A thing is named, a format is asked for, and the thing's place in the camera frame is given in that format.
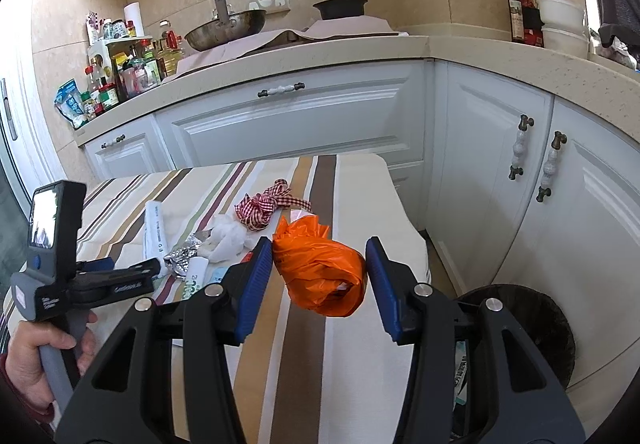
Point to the orange plastic bag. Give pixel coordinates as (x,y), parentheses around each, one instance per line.
(320,269)

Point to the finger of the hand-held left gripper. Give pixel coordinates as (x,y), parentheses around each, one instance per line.
(100,265)
(142,270)

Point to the white teal carton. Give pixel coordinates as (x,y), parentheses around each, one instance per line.
(195,276)

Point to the white crumpled cloth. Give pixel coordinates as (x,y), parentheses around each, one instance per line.
(622,53)

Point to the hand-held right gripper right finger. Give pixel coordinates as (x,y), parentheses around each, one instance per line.
(385,284)

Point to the beige stove cover cloth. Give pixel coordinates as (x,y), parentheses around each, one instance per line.
(235,48)
(350,26)

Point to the black lidded pot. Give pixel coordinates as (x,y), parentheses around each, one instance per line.
(340,8)

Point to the red checked ribbon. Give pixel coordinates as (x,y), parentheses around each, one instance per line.
(260,209)

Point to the steel wok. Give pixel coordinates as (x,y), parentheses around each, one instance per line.
(225,28)

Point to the cluster of condiment bottles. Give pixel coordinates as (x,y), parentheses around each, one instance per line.
(135,73)

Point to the white long carton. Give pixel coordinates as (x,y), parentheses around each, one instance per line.
(155,229)

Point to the white kitchen cabinet unit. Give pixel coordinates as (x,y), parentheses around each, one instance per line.
(325,118)

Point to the crumpled foil wrapper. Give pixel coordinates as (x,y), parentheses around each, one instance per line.
(182,256)

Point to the black trash bin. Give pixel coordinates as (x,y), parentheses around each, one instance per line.
(535,324)

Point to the striped tablecloth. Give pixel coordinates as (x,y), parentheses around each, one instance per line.
(310,364)

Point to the person's left hand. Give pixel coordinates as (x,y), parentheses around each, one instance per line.
(27,364)

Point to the blue snack bag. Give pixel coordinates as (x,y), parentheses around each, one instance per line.
(70,103)

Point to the white tissue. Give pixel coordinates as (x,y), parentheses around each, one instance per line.
(225,239)

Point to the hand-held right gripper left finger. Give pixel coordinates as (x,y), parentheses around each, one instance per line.
(255,289)

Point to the dark glass oil bottle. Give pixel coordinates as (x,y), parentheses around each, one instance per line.
(516,13)

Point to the white lidded container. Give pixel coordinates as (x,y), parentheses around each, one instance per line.
(565,41)
(560,8)

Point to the white door frame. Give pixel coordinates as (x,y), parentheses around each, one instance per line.
(20,123)

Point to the white spice rack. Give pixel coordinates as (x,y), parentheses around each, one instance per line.
(100,51)

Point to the paper towel roll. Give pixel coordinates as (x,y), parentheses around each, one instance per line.
(134,18)

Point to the beige stone countertop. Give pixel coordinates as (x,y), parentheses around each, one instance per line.
(500,53)

